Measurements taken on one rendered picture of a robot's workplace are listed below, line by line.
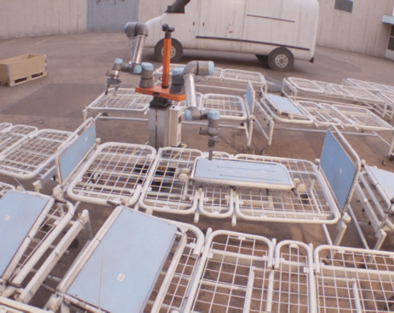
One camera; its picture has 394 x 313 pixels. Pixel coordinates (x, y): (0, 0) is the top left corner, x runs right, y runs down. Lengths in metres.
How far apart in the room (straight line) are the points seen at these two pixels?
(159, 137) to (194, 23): 6.37
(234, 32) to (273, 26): 1.20
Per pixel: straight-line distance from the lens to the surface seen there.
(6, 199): 2.17
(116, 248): 1.63
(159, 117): 2.96
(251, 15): 9.30
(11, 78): 7.84
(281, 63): 9.64
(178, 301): 2.10
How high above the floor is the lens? 1.71
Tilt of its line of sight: 27 degrees down
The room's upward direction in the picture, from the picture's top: 5 degrees clockwise
